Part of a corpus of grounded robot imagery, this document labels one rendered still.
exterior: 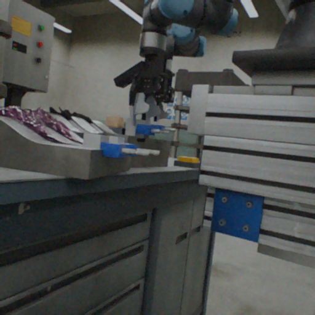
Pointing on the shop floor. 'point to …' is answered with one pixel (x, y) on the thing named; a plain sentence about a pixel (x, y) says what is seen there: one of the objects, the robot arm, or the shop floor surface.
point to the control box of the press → (27, 52)
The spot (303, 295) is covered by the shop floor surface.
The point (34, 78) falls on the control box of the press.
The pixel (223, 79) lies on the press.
